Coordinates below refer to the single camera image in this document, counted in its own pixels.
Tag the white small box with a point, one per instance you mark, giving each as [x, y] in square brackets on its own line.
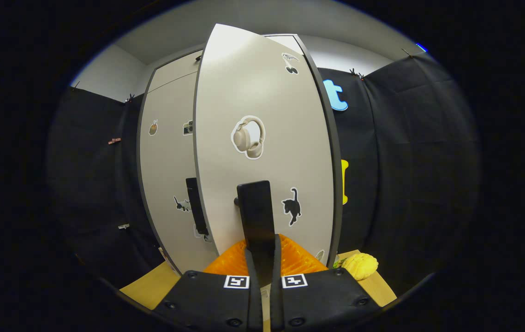
[164, 255]

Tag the yellow toy fruit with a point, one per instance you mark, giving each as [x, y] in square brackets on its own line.
[359, 266]

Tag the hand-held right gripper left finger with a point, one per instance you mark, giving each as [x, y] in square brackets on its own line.
[254, 309]

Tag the black backdrop cloth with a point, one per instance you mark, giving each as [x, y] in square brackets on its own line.
[405, 161]

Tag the grey door with headphones sticker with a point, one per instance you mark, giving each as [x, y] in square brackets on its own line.
[262, 92]

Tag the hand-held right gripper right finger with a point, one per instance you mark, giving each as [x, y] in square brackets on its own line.
[275, 309]

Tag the small green label bottle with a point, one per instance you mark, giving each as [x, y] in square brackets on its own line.
[337, 263]

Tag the grey double-door shoe cabinet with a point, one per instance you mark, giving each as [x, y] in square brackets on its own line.
[337, 175]

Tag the red clip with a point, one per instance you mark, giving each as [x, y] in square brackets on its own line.
[114, 140]

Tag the grey door with camera sticker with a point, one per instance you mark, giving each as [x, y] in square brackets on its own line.
[165, 175]

